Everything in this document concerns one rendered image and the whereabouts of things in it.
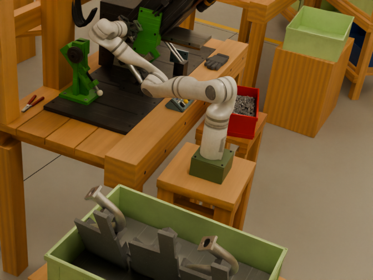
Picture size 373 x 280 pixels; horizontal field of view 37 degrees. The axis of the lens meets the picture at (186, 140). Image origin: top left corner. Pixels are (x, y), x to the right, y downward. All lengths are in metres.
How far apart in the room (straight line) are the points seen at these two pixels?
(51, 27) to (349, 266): 2.03
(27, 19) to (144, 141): 0.74
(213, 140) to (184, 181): 0.20
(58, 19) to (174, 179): 0.90
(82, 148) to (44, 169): 1.43
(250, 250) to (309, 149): 2.47
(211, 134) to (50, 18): 0.94
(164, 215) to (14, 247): 1.12
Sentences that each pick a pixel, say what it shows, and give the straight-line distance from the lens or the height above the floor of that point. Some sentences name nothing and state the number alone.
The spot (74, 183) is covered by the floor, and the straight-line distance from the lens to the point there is 3.58.
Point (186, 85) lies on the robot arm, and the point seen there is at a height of 1.18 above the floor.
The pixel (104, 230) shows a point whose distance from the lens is 1.62.
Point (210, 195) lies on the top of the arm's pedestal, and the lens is 2.14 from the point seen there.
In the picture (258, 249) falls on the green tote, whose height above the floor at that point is 0.92.
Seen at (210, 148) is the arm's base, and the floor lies 0.98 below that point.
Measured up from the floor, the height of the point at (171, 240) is 1.13.
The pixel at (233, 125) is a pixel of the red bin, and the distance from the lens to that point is 2.60.
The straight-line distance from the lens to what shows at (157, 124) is 2.45.
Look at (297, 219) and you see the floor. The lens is 3.53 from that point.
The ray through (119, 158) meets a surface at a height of 0.90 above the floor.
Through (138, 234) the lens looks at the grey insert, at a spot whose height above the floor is 0.85.
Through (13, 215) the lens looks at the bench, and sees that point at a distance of 2.74.
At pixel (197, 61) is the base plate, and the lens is 3.10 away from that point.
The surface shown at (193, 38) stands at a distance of 2.77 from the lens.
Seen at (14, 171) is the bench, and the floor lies 0.63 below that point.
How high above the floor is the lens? 2.13
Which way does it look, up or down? 31 degrees down
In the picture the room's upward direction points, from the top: 7 degrees clockwise
